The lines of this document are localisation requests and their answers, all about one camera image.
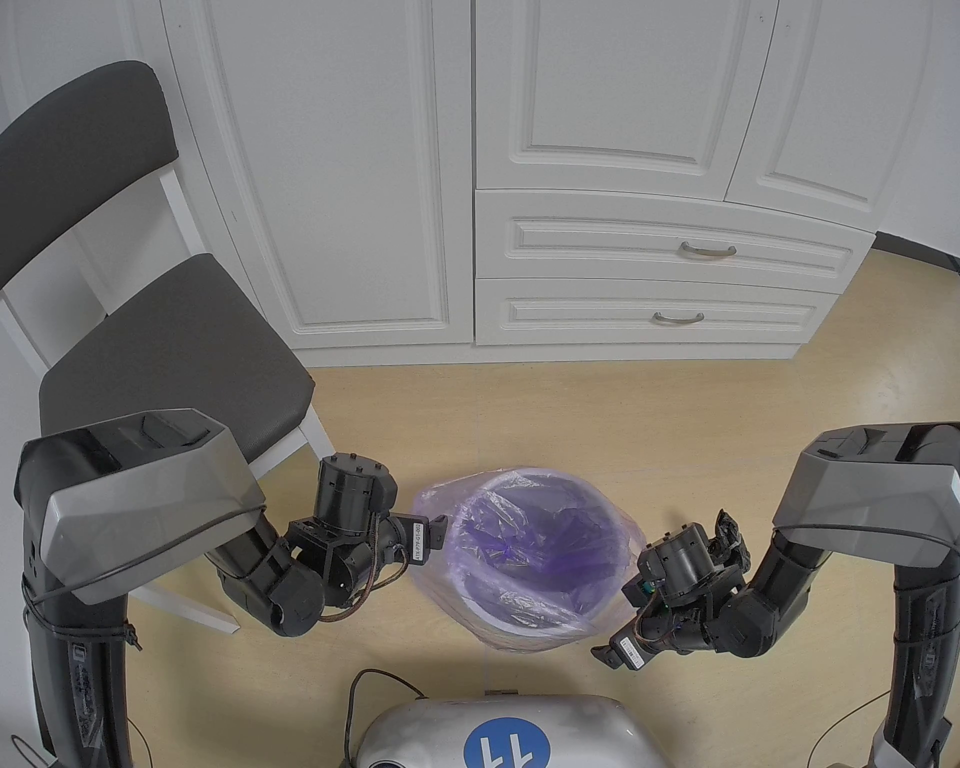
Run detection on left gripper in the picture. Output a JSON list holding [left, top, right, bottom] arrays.
[[375, 516, 450, 575]]

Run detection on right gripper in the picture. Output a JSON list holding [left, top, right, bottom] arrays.
[[591, 622, 676, 672]]

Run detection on purple plastic bag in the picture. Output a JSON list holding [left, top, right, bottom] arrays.
[[408, 466, 650, 655]]

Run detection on black plastic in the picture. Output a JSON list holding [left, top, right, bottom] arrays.
[[711, 508, 753, 575]]

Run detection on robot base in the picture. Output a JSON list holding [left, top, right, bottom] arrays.
[[358, 693, 669, 768]]

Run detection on white trash bin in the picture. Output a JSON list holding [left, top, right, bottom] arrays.
[[442, 471, 627, 639]]

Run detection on grey and white chair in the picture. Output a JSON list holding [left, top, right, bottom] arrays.
[[0, 60, 337, 635]]

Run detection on white wardrobe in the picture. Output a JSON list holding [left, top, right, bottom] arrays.
[[127, 0, 939, 369]]

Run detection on black cable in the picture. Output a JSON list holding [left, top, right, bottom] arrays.
[[346, 669, 430, 759], [11, 716, 155, 768], [821, 690, 901, 768]]

